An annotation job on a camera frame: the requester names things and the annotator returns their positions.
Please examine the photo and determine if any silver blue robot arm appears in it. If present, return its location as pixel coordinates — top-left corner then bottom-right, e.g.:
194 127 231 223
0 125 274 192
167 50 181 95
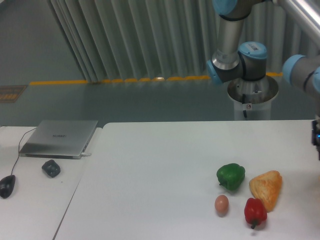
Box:
207 0 320 149

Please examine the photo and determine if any green bell pepper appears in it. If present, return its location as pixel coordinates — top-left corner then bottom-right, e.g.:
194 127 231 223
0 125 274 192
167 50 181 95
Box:
216 163 246 191

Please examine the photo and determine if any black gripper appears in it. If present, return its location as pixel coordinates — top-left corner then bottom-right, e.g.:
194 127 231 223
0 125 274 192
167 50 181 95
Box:
311 120 320 158

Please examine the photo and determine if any brown egg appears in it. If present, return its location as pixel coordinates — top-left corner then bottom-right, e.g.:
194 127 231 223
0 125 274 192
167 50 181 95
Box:
214 195 229 214

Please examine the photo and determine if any orange toy bread wedge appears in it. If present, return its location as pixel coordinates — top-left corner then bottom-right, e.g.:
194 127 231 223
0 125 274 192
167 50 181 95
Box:
249 170 283 213

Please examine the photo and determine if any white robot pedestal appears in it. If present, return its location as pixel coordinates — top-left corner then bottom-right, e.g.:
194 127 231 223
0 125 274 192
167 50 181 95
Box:
227 75 279 121

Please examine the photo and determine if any small black case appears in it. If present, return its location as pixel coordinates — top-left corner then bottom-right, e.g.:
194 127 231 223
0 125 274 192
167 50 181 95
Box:
41 159 61 178

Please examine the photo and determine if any black computer mouse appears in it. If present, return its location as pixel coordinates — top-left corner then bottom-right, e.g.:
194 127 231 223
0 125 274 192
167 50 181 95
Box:
0 174 16 199

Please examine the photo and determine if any black pedestal cable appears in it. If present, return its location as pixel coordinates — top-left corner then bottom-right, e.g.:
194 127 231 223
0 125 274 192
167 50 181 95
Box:
241 93 248 121

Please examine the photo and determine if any silver closed laptop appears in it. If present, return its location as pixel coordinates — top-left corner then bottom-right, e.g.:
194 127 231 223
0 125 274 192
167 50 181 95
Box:
19 120 98 160

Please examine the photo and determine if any white pleated curtain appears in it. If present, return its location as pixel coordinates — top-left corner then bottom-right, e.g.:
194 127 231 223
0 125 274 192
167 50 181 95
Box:
49 0 320 83

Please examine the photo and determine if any black mouse cable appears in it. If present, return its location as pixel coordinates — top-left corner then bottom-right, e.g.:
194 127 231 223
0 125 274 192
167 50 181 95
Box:
0 124 38 176

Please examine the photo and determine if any white laptop plug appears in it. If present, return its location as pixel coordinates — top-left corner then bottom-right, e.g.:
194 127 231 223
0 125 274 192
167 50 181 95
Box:
81 152 92 157

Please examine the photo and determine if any red bell pepper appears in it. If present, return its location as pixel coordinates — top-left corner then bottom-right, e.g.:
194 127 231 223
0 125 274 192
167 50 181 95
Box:
244 197 268 229

